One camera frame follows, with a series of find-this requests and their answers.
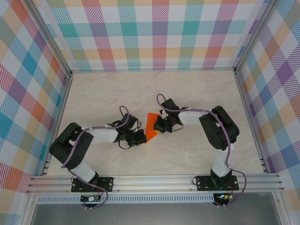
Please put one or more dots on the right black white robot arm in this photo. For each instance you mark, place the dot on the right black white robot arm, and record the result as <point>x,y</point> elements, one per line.
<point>220,131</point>

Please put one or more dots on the left small circuit board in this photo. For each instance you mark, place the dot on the left small circuit board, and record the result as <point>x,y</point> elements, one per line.
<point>90,198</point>

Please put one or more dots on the right aluminium side rail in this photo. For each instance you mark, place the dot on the right aluminium side rail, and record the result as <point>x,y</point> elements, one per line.
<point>246,105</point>

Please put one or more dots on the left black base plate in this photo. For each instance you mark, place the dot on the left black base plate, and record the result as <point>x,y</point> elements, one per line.
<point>107,184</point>

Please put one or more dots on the small circuit board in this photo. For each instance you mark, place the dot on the small circuit board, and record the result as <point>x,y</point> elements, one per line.
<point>90,198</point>
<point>223,196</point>

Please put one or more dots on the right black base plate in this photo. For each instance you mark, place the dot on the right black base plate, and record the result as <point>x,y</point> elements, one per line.
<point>202,184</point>

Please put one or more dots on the right small circuit board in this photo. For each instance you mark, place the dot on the right small circuit board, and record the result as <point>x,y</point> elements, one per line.
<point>223,196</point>

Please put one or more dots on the left aluminium corner post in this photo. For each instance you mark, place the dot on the left aluminium corner post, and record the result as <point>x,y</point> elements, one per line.
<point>50,39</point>

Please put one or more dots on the aluminium side rail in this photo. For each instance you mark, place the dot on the aluminium side rail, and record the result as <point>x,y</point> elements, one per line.
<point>246,105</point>
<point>61,110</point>

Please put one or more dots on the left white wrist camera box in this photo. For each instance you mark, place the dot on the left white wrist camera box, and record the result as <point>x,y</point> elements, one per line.
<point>140,122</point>

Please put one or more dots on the aluminium corner post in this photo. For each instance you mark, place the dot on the aluminium corner post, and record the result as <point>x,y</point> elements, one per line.
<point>255,35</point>
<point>50,39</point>

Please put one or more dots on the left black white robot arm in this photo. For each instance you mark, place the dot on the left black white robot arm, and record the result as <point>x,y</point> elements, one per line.
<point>68,147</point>

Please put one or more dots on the aluminium back rail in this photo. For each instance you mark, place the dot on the aluminium back rail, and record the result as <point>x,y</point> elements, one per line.
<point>152,69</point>

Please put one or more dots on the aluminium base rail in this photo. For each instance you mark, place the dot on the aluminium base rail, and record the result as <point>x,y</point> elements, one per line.
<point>152,184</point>

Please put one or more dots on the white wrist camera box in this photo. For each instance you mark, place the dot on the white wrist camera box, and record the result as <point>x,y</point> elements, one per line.
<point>140,122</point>
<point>161,112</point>

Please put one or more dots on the orange square paper sheet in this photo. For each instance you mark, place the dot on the orange square paper sheet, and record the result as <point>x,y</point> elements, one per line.
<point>150,124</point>

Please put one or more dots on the left aluminium side rail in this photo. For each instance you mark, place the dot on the left aluminium side rail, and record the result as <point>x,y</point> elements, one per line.
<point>61,110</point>

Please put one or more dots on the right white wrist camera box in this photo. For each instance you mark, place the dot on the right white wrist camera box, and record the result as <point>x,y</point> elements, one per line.
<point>161,112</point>

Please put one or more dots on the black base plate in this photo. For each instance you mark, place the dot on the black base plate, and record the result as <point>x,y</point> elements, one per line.
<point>202,184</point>
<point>107,184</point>

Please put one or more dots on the right aluminium corner post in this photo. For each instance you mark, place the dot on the right aluminium corner post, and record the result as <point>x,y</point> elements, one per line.
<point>255,35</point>

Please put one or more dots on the grey metal shelf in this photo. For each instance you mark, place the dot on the grey metal shelf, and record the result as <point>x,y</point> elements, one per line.
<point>152,215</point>

